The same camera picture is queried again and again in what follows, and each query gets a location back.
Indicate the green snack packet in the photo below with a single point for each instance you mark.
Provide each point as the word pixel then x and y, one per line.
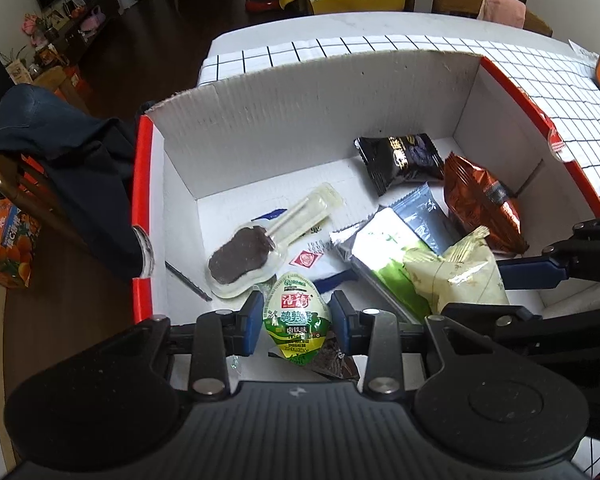
pixel 380 260

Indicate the beige snack packet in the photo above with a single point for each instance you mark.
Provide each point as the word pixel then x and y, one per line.
pixel 455 280

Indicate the dark brown snack packet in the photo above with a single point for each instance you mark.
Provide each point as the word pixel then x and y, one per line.
pixel 335 360

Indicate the black pen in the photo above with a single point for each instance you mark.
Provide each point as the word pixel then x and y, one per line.
pixel 190 282

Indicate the red cardboard box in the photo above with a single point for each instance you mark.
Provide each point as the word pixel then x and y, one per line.
pixel 305 125

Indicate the green egg packet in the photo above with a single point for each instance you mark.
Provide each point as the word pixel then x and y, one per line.
pixel 295 320

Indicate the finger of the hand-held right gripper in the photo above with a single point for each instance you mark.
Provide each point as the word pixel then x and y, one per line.
pixel 530 272
pixel 505 322

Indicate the white and blue snack packet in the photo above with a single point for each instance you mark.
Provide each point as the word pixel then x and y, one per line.
pixel 307 260

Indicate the clear-wrapped chocolate pop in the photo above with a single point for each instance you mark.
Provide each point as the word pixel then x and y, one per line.
pixel 240 255

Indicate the dark wooden cabinet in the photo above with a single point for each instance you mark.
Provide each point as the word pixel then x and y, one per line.
pixel 97 40

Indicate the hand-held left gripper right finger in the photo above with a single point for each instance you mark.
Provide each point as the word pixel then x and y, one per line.
pixel 337 321

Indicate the light blue snack packet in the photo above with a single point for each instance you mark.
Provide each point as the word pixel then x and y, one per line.
pixel 425 215

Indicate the pink towel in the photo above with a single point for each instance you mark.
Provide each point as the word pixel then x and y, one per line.
pixel 502 7

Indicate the pink flowers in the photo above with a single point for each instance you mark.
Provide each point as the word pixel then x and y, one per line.
pixel 36 27

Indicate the dark blue garment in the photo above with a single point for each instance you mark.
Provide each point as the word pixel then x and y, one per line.
pixel 80 160

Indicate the copper brown snack packet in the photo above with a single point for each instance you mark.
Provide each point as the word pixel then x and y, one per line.
pixel 480 200

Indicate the dark wooden chair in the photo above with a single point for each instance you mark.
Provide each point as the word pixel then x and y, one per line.
pixel 30 200

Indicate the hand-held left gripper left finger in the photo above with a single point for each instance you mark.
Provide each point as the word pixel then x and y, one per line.
pixel 252 321

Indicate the black snack packet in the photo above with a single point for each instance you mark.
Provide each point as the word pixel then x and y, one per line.
pixel 395 160

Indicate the orange carton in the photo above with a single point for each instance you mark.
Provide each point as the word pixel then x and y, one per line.
pixel 10 245

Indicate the clear tape piece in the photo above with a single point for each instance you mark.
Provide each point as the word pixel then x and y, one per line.
pixel 144 252

